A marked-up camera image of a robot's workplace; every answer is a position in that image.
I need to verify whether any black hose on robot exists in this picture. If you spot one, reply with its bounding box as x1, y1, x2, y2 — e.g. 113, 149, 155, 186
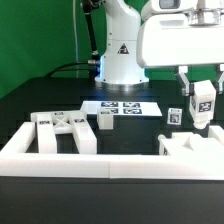
79, 0, 106, 62

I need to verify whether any white marker base sheet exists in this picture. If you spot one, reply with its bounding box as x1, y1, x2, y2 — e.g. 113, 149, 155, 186
81, 101, 162, 117

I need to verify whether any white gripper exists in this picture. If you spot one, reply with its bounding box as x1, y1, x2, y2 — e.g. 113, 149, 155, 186
137, 15, 224, 96

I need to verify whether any white chair back frame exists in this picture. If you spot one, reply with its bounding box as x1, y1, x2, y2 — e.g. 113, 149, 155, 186
30, 110, 97, 155

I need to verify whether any white U-shaped fence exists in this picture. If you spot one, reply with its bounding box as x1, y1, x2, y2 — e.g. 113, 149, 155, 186
0, 122, 224, 180

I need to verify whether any small tagged cube left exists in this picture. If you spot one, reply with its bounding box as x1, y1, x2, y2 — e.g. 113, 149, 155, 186
167, 108, 182, 125

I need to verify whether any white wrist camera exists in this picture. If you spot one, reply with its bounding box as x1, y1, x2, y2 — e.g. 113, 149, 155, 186
141, 0, 198, 21

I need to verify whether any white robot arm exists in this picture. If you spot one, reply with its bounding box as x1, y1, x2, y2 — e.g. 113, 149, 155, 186
96, 0, 224, 96

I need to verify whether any black cable on table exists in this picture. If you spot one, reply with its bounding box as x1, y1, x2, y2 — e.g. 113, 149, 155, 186
44, 61, 101, 79

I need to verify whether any white chair seat part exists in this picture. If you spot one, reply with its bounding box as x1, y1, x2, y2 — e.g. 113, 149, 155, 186
158, 132, 224, 156

